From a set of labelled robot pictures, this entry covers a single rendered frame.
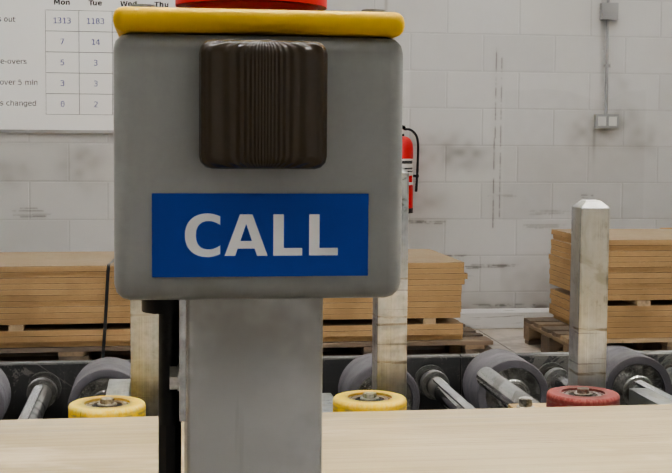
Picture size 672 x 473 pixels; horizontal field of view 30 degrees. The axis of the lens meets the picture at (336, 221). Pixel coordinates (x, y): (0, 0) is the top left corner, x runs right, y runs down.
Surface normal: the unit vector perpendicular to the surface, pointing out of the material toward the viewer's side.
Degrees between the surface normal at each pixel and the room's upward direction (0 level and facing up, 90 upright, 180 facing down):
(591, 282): 90
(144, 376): 90
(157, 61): 90
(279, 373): 90
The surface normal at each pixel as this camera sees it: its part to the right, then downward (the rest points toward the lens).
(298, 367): 0.14, 0.07
